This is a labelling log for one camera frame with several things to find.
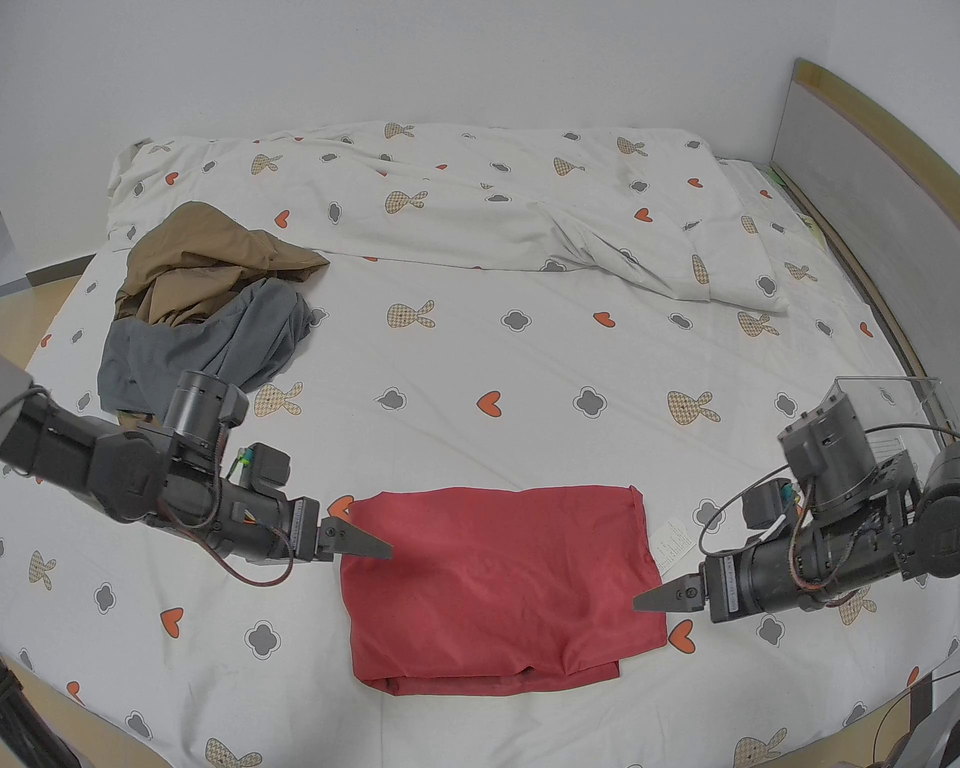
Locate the white printed quilt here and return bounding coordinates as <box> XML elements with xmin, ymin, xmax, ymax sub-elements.
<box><xmin>107</xmin><ymin>120</ymin><xmax>792</xmax><ymax>314</ymax></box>

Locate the grey garment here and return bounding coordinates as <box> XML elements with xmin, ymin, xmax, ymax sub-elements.
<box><xmin>97</xmin><ymin>279</ymin><xmax>312</xmax><ymax>415</ymax></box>

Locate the khaki garment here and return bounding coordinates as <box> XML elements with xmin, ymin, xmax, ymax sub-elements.
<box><xmin>112</xmin><ymin>201</ymin><xmax>331</xmax><ymax>421</ymax></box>

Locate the clear plastic box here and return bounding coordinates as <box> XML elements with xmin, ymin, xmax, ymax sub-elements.
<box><xmin>825</xmin><ymin>373</ymin><xmax>948</xmax><ymax>459</ymax></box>

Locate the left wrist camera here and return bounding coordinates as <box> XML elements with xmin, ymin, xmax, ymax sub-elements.
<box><xmin>243</xmin><ymin>444</ymin><xmax>292</xmax><ymax>494</ymax></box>

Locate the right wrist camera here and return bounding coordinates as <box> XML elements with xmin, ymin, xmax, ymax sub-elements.
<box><xmin>742</xmin><ymin>480</ymin><xmax>790</xmax><ymax>531</ymax></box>

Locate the red shirt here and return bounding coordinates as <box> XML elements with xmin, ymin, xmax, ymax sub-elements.
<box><xmin>339</xmin><ymin>485</ymin><xmax>695</xmax><ymax>697</ymax></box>

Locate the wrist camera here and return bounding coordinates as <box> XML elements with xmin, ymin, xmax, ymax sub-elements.
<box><xmin>742</xmin><ymin>480</ymin><xmax>790</xmax><ymax>531</ymax></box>
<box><xmin>243</xmin><ymin>444</ymin><xmax>292</xmax><ymax>494</ymax></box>

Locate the bed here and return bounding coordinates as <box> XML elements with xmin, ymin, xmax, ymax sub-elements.
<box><xmin>0</xmin><ymin>56</ymin><xmax>960</xmax><ymax>768</ymax></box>

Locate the black cable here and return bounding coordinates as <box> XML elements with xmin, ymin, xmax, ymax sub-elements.
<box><xmin>699</xmin><ymin>465</ymin><xmax>796</xmax><ymax>560</ymax></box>

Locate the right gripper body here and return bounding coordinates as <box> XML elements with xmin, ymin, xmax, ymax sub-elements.
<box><xmin>705</xmin><ymin>540</ymin><xmax>815</xmax><ymax>624</ymax></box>

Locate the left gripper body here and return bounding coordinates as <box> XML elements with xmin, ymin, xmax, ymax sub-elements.
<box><xmin>217</xmin><ymin>480</ymin><xmax>339</xmax><ymax>567</ymax></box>

